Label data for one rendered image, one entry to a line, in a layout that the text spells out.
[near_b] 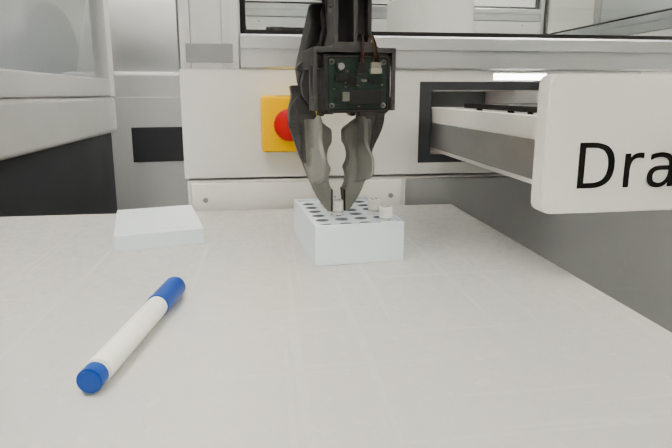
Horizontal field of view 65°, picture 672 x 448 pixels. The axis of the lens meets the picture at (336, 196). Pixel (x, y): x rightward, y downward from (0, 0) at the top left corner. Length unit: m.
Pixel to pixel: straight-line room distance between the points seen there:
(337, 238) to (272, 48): 0.33
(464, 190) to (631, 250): 0.30
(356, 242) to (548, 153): 0.18
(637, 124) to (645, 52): 0.43
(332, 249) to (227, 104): 0.32
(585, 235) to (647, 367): 0.55
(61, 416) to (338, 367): 0.14
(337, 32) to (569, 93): 0.19
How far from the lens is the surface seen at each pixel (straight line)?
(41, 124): 1.20
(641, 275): 0.97
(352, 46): 0.45
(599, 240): 0.91
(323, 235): 0.47
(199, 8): 0.73
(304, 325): 0.36
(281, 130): 0.65
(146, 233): 0.56
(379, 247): 0.49
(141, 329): 0.35
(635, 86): 0.48
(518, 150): 0.52
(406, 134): 0.75
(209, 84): 0.73
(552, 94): 0.44
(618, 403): 0.32
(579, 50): 0.85
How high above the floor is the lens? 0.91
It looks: 11 degrees down
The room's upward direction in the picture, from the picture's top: straight up
